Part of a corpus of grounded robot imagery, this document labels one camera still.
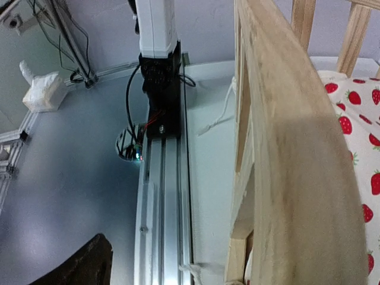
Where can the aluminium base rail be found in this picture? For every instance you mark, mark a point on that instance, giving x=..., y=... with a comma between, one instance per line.
x=163, y=234

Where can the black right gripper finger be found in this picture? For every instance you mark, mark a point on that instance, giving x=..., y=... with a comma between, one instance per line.
x=91, y=264

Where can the wooden pet bed frame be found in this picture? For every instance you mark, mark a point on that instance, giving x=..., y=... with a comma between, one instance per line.
x=297, y=214

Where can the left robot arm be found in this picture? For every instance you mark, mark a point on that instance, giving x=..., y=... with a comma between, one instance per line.
x=157, y=28

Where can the strawberry print ruffled mattress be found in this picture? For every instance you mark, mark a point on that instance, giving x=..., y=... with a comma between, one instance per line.
x=356, y=103

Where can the metal frame stand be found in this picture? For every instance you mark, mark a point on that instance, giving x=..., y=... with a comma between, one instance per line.
x=53, y=19

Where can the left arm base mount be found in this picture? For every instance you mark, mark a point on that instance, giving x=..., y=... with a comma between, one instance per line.
x=162, y=84

